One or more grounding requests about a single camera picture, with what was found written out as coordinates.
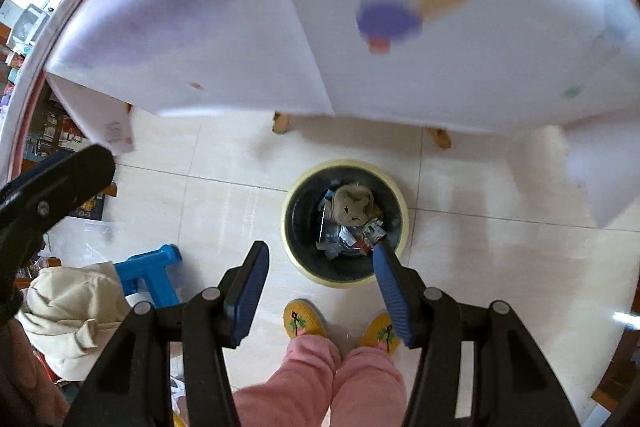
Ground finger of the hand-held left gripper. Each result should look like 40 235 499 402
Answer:
0 144 117 235

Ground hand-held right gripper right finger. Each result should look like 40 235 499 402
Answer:
372 243 583 427

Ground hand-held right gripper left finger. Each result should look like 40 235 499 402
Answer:
64 241 271 427

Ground small wrapper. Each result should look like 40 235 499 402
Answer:
361 219 387 253

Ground yellow-rimmed dark trash can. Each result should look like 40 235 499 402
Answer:
281 159 411 289

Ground person's left hand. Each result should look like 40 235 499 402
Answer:
0 321 69 427

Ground yellow embroidered slipper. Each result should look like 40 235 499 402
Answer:
282 298 328 340
361 311 402 354

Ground dark printed box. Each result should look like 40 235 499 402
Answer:
65 194 107 223

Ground clear plastic bag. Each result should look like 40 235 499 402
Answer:
47 217 126 268

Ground shelf of printed boxes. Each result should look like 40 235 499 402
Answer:
20 87 96 162

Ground beige garment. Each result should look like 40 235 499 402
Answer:
15 261 133 382

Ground pile of crumpled wrappers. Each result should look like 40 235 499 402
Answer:
315 189 373 260

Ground beige crumpled paper ball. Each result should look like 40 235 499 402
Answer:
331 184 376 225

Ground pink pants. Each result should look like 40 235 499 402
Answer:
232 334 407 427

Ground white appliance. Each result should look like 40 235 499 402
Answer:
5 2 53 50

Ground wooden table leg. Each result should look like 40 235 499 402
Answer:
427 127 452 150

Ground white table with wooden legs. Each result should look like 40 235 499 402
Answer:
44 0 640 228

